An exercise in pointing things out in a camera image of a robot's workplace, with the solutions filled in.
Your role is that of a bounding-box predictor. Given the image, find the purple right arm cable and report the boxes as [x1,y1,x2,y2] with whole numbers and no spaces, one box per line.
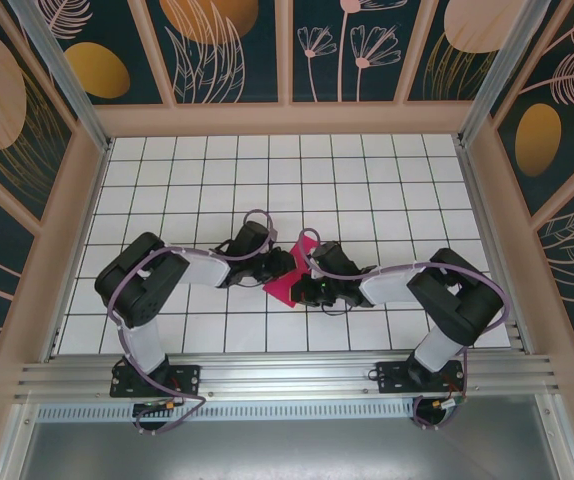
[298,227,513,432]

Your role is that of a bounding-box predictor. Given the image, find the pink paper sheet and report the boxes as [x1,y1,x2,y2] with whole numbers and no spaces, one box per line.
[261,236,319,309]

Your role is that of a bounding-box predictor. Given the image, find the aluminium corner post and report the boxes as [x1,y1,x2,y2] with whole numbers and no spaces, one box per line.
[458,0,554,149]
[6,0,114,154]

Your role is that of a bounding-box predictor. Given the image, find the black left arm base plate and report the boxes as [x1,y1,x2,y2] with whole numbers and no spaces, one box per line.
[110,363,203,400]

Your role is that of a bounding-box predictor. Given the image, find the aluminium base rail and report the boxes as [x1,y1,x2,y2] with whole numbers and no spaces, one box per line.
[14,351,566,404]

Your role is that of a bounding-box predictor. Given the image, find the grey metal shelf sheet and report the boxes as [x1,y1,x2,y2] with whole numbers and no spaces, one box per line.
[0,394,574,480]

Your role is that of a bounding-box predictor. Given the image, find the slotted grey cable duct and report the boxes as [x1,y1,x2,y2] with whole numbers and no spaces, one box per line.
[34,403,418,422]

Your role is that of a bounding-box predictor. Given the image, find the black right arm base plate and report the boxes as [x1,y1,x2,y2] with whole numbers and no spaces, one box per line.
[375,360,466,396]

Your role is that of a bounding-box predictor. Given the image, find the aluminium side rail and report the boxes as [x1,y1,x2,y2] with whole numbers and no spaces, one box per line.
[456,134,536,356]

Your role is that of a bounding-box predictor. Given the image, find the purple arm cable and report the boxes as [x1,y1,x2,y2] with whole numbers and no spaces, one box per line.
[298,227,513,432]
[107,208,279,437]

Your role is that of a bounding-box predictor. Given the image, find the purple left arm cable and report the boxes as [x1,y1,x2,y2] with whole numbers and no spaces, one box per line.
[107,208,279,437]

